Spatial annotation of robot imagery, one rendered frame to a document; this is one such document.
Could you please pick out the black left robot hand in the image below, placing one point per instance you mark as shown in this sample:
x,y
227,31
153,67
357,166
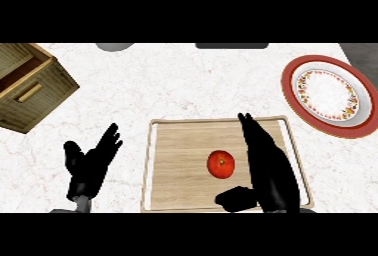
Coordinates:
x,y
91,166

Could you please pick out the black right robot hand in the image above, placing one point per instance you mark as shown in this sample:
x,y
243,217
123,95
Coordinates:
x,y
268,166

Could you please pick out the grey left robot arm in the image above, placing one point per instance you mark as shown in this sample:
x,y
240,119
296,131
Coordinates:
x,y
82,205

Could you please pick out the red tomato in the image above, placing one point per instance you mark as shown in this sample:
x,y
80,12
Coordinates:
x,y
221,164

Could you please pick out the pale wooden tray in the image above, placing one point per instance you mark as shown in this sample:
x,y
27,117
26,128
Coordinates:
x,y
197,156

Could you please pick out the red rimmed patterned plate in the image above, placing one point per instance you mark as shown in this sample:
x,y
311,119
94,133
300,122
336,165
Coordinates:
x,y
331,96

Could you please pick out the open wooden drawer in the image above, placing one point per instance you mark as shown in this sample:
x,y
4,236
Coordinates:
x,y
30,86

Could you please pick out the grey rounded object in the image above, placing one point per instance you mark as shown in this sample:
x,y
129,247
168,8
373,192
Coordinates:
x,y
114,46

